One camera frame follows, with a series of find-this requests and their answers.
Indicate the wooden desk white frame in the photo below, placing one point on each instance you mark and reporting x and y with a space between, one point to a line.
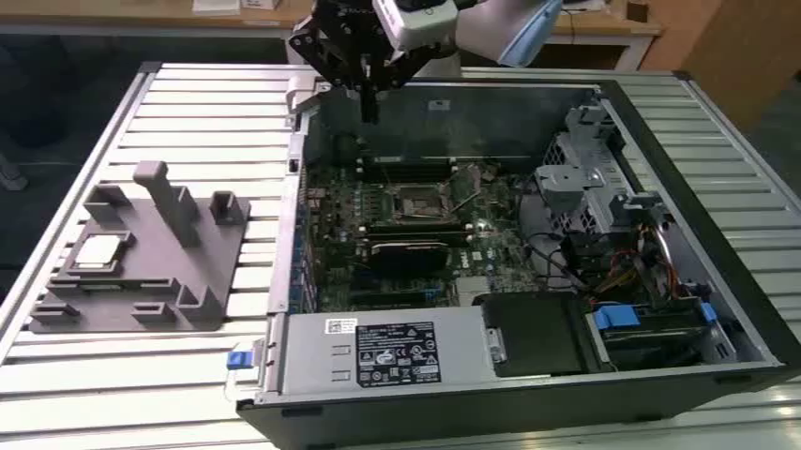
157 19

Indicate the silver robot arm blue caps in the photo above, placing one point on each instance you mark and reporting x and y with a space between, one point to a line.
479 33

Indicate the grey plastic parts rack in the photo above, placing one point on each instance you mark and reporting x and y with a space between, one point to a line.
157 281

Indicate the silver chipset heat sink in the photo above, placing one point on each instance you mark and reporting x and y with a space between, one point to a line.
475 287

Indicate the black open PC case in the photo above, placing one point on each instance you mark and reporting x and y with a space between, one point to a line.
439 422

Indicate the metal drive cage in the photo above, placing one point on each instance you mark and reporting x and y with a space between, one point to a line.
560 187

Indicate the green motherboard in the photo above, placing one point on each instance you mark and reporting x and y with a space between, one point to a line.
501 220

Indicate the black graphics card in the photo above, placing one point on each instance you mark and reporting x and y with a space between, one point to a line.
407 258

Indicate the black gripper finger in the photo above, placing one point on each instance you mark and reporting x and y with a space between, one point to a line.
313 51
392 65

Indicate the round coin cell battery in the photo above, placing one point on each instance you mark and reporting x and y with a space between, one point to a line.
488 174

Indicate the blue case latch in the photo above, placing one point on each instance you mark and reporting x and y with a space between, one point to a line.
238 360

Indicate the grey plastic cage latch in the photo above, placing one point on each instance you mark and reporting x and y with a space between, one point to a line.
635 202
588 117

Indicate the wooden cabinet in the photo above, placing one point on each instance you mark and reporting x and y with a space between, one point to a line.
739 47

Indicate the small blue plastic clip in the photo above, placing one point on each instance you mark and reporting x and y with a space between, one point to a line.
708 313

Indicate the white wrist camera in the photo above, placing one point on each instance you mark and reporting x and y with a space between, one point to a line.
420 23

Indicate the grey power supply unit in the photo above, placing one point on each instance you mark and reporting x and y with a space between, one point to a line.
313 356

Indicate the black hard disk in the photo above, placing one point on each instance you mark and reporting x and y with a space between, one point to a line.
658 337

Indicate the CPU socket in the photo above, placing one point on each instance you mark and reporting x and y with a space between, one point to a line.
416 204

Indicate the grey stand foot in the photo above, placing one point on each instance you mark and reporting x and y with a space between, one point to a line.
11 175

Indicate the white box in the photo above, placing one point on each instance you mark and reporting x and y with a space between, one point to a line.
216 4
264 4

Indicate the black drive bay cover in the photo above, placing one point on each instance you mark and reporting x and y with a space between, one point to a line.
532 333

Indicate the white case wall label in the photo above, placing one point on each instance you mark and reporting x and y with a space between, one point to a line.
440 104

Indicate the silver topped CPU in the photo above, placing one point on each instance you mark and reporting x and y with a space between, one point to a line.
100 252

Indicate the black expansion slot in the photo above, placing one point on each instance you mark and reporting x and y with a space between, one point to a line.
383 296

